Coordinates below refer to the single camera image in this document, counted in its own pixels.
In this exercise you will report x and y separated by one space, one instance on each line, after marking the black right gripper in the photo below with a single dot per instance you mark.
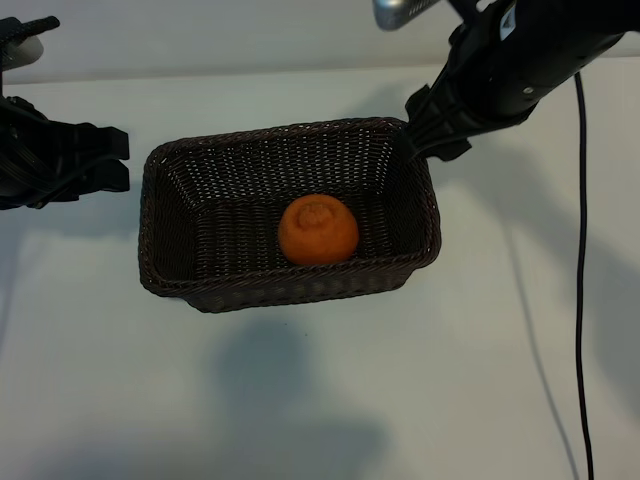
510 80

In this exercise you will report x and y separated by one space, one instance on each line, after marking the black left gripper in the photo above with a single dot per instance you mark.
35 160

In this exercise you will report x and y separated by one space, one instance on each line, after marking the dark brown woven basket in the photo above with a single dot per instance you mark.
225 235

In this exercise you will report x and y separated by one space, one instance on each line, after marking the orange fruit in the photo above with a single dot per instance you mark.
320 235

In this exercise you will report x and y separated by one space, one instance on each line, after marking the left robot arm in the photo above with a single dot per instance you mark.
27 27

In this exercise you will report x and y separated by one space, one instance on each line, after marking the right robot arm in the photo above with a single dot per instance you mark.
550 15

